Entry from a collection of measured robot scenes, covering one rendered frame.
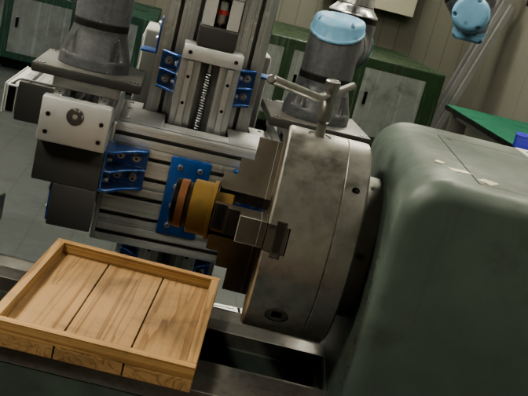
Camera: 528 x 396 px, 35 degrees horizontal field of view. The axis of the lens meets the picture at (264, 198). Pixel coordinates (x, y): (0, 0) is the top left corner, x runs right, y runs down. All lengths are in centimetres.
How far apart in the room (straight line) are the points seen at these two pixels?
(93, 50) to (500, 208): 99
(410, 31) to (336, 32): 831
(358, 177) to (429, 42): 902
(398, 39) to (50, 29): 414
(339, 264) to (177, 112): 85
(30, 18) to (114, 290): 672
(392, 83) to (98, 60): 626
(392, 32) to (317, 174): 891
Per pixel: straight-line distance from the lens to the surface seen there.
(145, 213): 184
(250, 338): 142
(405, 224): 108
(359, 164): 120
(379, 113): 793
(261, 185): 130
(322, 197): 115
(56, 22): 801
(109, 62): 179
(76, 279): 144
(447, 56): 1026
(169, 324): 135
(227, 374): 130
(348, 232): 115
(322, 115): 123
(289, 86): 105
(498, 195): 110
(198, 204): 125
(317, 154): 119
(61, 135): 169
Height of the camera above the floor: 145
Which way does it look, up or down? 15 degrees down
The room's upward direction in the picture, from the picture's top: 14 degrees clockwise
